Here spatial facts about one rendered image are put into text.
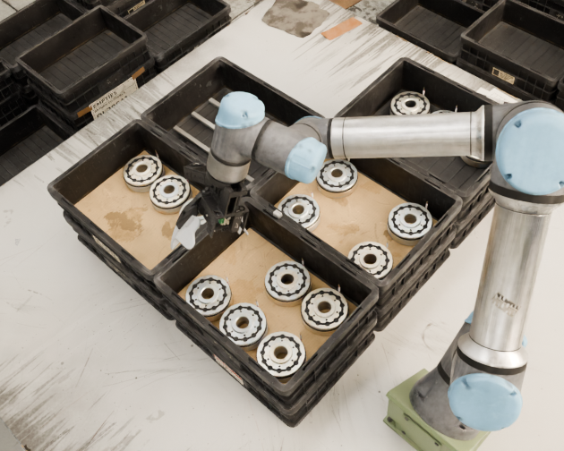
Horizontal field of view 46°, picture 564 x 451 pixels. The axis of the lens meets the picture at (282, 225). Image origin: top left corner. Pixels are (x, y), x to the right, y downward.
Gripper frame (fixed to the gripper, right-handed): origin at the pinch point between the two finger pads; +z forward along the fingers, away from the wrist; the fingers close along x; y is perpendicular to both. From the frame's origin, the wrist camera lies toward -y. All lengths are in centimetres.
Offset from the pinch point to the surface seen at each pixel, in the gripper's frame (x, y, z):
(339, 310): 24.8, 19.7, 9.9
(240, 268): 13.9, -3.3, 17.5
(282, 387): 3.8, 31.2, 11.0
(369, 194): 48.2, -5.0, 3.9
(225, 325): 3.6, 9.6, 18.5
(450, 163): 69, -2, -4
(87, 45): 27, -147, 48
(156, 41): 56, -147, 48
